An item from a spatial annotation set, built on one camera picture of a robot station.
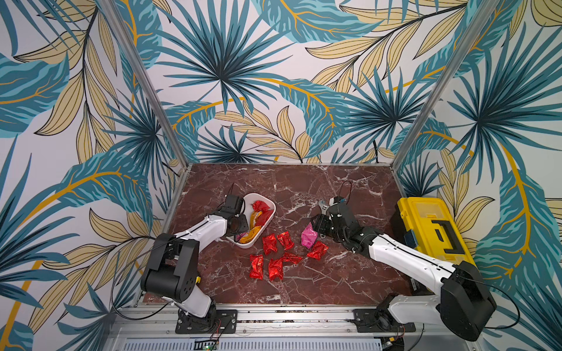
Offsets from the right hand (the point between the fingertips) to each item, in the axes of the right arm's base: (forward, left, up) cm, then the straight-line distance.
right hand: (315, 220), depth 84 cm
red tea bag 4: (-4, +18, -10) cm, 21 cm away
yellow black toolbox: (-5, -40, +4) cm, 40 cm away
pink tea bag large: (-2, +2, -9) cm, 10 cm away
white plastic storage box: (+16, +27, -8) cm, 33 cm away
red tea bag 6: (-9, -1, -9) cm, 12 cm away
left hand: (+3, +30, -10) cm, 32 cm away
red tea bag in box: (+13, +23, -9) cm, 28 cm away
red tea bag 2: (-15, +15, -10) cm, 24 cm away
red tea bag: (-13, +23, -10) cm, 28 cm away
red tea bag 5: (-3, +11, -10) cm, 16 cm away
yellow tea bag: (+1, +25, -7) cm, 26 cm away
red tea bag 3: (-10, +9, -10) cm, 17 cm away
